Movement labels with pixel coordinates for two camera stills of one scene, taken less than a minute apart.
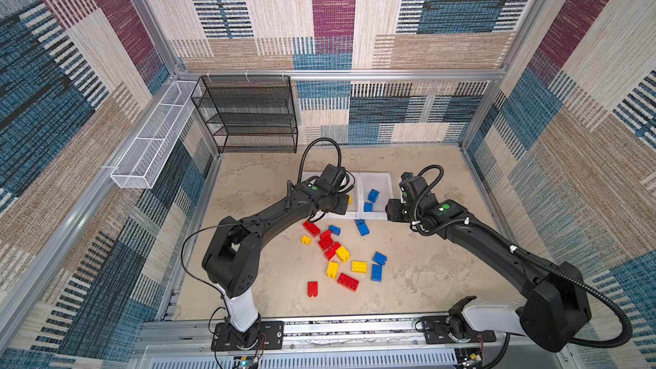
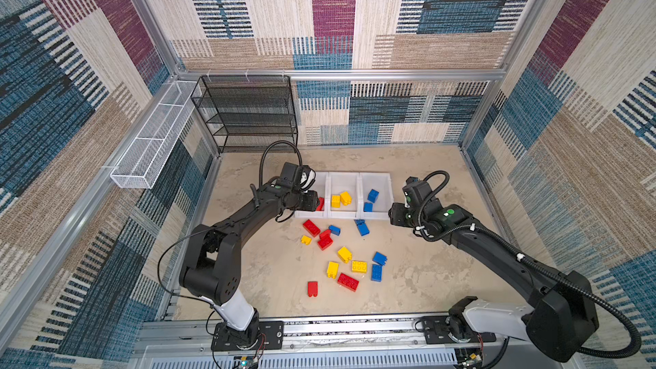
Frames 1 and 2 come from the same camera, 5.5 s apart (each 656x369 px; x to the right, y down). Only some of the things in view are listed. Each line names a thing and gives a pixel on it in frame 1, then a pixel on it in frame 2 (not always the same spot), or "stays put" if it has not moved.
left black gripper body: (336, 203) to (303, 201)
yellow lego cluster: (342, 254) stays put
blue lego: (373, 195) stays put
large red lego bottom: (348, 282) stays put
